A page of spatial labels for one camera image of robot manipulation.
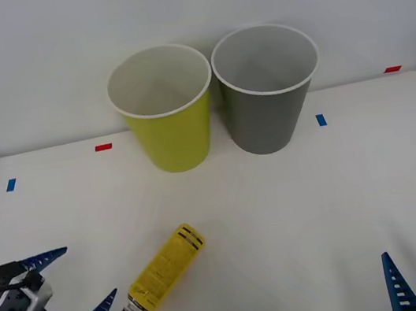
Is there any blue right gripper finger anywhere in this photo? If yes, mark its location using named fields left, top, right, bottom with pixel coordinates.
left=380, top=246, right=416, bottom=311

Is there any yellow plastic bottle black cap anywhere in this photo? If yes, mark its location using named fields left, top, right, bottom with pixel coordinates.
left=102, top=220, right=219, bottom=311

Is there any yellow-green plastic waste bin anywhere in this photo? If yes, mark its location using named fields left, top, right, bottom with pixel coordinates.
left=100, top=37, right=228, bottom=183

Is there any grey plastic waste bin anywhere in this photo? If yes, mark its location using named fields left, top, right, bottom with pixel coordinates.
left=205, top=14, right=335, bottom=162

